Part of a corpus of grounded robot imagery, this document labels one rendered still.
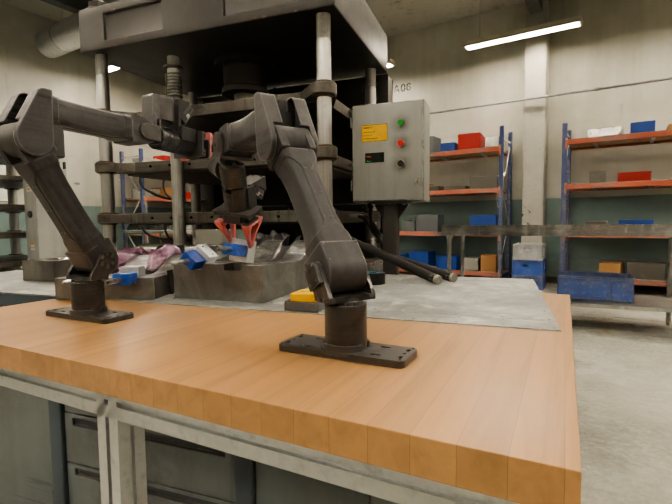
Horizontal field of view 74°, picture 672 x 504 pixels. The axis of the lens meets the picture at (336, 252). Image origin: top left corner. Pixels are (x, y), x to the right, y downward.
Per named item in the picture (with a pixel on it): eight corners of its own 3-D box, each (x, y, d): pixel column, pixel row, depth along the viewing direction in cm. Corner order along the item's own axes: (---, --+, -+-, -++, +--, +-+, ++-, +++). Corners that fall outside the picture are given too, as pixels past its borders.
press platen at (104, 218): (340, 252, 174) (340, 207, 172) (93, 248, 219) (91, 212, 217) (390, 242, 251) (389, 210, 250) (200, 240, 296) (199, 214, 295)
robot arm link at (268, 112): (211, 128, 99) (268, 82, 73) (249, 132, 103) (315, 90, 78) (214, 183, 99) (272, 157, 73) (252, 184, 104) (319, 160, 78)
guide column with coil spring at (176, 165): (183, 337, 209) (173, 54, 200) (174, 337, 211) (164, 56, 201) (191, 335, 214) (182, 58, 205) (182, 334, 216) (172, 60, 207)
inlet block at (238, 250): (224, 261, 98) (227, 237, 98) (205, 258, 100) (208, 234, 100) (253, 263, 111) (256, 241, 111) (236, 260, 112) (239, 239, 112)
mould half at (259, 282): (263, 303, 105) (262, 246, 104) (174, 297, 114) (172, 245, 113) (336, 277, 152) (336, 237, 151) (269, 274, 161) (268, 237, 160)
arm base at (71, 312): (74, 274, 100) (41, 278, 94) (134, 279, 91) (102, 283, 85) (75, 309, 101) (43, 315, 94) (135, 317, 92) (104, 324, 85)
